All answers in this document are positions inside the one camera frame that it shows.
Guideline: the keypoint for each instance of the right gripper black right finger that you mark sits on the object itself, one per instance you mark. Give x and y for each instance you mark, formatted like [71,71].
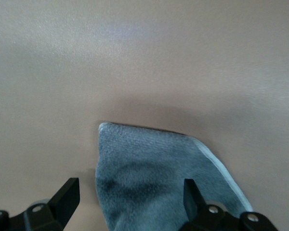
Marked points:
[195,207]

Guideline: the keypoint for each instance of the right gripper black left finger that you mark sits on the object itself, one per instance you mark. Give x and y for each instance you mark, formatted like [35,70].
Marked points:
[62,204]

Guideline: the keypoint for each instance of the grey towel with white hem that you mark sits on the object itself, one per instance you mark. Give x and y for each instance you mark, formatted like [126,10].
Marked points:
[139,168]

